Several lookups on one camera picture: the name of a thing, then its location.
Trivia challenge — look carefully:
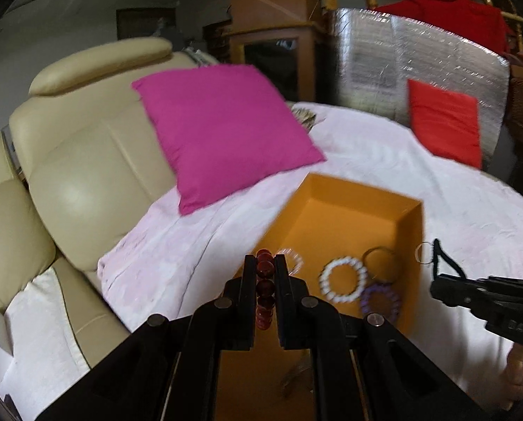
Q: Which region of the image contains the pink pillow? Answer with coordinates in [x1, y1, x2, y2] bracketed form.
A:
[131, 64, 328, 216]

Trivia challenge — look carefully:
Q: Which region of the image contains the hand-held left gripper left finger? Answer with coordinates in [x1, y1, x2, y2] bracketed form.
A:
[35, 254, 259, 421]

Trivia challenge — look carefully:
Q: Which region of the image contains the orange box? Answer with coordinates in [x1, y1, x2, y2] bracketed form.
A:
[213, 173, 424, 421]

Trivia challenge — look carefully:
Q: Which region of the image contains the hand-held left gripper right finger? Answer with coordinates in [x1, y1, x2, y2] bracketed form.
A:
[274, 254, 490, 421]

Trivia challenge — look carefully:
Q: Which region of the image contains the dark picture frame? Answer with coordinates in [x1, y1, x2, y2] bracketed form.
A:
[117, 8, 177, 41]

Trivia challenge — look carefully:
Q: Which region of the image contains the dark thin bangle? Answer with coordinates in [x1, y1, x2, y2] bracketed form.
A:
[362, 247, 405, 283]

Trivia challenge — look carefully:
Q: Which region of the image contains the black hair tie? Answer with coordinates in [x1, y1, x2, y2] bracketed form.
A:
[432, 239, 468, 280]

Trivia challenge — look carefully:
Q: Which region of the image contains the pale pink textured blanket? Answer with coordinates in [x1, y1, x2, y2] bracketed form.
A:
[97, 102, 523, 408]

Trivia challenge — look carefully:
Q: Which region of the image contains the purple bead bracelet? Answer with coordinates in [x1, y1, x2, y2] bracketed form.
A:
[360, 284, 402, 322]

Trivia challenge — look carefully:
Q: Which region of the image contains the white bead bracelet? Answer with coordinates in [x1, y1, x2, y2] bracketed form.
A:
[318, 256, 368, 303]

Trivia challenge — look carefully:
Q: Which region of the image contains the silver insulation sheet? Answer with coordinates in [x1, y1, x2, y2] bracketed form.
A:
[334, 7, 512, 172]

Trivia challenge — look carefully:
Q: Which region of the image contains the clear crystal bead bracelet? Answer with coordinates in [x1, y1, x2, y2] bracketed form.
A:
[276, 248, 305, 276]

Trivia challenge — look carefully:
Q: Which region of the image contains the red pillow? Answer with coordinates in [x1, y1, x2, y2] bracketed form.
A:
[407, 79, 484, 169]

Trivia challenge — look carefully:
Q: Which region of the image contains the red bead bracelet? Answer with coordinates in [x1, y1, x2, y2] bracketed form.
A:
[255, 249, 276, 330]

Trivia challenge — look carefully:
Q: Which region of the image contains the white cloth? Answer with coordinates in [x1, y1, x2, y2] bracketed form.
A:
[0, 267, 91, 421]

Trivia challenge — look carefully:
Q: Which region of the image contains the cream leather sofa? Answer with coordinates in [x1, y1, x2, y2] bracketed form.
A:
[0, 36, 220, 421]

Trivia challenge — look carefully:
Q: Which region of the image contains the wooden cabinet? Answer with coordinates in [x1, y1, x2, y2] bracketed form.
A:
[224, 0, 328, 101]

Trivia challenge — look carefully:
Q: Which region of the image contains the small thin metal ring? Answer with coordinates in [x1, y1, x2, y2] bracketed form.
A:
[414, 242, 436, 266]

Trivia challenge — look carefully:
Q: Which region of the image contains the small tangled clutter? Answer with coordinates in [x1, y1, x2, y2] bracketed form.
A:
[290, 105, 319, 132]

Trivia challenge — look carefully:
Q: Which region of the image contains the red cloth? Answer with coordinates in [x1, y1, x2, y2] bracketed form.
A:
[376, 0, 514, 55]

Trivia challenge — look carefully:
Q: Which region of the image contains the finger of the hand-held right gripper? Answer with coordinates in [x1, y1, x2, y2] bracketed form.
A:
[429, 273, 492, 314]

